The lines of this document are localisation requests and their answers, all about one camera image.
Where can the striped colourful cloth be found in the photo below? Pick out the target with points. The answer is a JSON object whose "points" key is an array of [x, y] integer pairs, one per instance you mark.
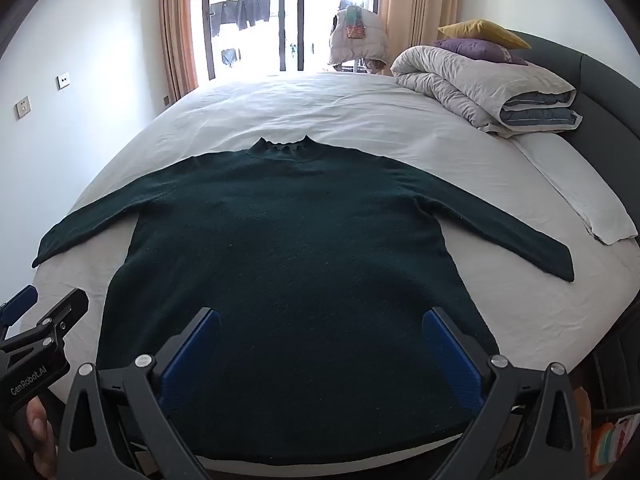
{"points": [[607, 442]]}

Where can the purple pillow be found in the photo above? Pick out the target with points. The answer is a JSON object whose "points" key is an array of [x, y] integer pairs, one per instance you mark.
{"points": [[475, 50]]}

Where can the white wall socket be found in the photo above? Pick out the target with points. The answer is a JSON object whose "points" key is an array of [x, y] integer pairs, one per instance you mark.
{"points": [[23, 107]]}

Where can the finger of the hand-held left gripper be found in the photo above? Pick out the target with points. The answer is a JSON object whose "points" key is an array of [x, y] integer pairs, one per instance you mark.
{"points": [[20, 300], [65, 310]]}

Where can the dark hanging laundry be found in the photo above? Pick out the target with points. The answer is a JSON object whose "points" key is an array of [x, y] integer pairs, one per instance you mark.
{"points": [[247, 12]]}

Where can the white pillow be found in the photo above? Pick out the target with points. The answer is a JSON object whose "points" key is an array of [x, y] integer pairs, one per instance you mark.
{"points": [[565, 180]]}

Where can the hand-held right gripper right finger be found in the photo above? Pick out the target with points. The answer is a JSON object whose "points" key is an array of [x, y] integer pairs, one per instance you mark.
{"points": [[450, 360]]}

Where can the dark green sweater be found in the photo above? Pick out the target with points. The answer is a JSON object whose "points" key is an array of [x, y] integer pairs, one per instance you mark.
{"points": [[300, 240]]}

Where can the bed with white sheet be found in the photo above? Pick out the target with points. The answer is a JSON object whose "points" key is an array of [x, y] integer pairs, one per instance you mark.
{"points": [[350, 110]]}

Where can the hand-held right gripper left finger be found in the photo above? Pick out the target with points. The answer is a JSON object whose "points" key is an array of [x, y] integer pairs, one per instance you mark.
{"points": [[192, 360]]}

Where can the yellow pillow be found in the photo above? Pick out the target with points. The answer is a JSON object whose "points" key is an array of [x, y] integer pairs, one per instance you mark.
{"points": [[480, 32]]}

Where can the black framed sliding glass door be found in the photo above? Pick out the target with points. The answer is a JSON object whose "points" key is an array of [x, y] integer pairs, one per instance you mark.
{"points": [[301, 10]]}

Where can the person's left hand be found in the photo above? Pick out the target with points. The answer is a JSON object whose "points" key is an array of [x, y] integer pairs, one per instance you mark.
{"points": [[40, 430]]}

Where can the folded grey duvet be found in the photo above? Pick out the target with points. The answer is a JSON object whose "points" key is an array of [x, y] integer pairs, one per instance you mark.
{"points": [[450, 75]]}

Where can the beige curtain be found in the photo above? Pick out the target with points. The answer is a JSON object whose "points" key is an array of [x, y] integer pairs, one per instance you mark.
{"points": [[177, 30], [415, 0]]}

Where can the white puffer jacket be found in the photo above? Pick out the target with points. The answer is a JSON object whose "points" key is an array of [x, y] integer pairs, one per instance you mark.
{"points": [[357, 40]]}

